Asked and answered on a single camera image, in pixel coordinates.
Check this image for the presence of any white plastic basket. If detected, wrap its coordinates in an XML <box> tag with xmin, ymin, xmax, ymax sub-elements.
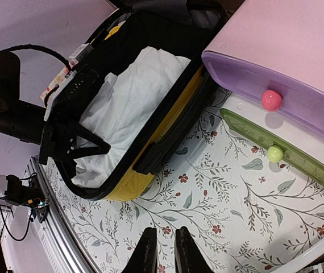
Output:
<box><xmin>273</xmin><ymin>239</ymin><xmax>324</xmax><ymax>273</ymax></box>

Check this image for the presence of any floral table mat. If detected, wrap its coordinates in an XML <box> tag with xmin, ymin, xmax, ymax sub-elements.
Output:
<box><xmin>43</xmin><ymin>89</ymin><xmax>324</xmax><ymax>272</ymax></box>

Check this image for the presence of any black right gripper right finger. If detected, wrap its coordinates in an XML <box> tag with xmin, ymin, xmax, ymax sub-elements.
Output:
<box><xmin>175</xmin><ymin>226</ymin><xmax>213</xmax><ymax>273</ymax></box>

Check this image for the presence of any white garment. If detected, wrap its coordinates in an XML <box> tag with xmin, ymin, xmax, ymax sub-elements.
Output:
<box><xmin>71</xmin><ymin>47</ymin><xmax>190</xmax><ymax>188</ymax></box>

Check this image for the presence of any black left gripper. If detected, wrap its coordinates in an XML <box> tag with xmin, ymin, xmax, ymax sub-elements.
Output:
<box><xmin>0</xmin><ymin>51</ymin><xmax>111</xmax><ymax>164</ymax></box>

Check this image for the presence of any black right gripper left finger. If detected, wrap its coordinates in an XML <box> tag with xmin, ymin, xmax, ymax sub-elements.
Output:
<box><xmin>122</xmin><ymin>227</ymin><xmax>158</xmax><ymax>273</ymax></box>

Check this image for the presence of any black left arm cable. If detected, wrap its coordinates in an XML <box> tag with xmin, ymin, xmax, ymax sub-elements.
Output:
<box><xmin>3</xmin><ymin>44</ymin><xmax>74</xmax><ymax>72</ymax></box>

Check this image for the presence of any orange floral cloth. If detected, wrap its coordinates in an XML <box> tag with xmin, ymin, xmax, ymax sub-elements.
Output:
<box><xmin>40</xmin><ymin>43</ymin><xmax>93</xmax><ymax>107</ymax></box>

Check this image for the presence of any pink purple drawer box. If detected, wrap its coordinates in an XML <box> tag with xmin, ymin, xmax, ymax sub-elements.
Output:
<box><xmin>202</xmin><ymin>1</ymin><xmax>324</xmax><ymax>137</ymax></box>

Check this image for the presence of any yellow Pikachu suitcase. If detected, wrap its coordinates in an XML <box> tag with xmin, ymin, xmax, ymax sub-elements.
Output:
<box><xmin>39</xmin><ymin>1</ymin><xmax>227</xmax><ymax>201</ymax></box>

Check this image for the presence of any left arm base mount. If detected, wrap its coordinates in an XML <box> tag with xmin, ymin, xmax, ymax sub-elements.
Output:
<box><xmin>2</xmin><ymin>172</ymin><xmax>50</xmax><ymax>224</ymax></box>

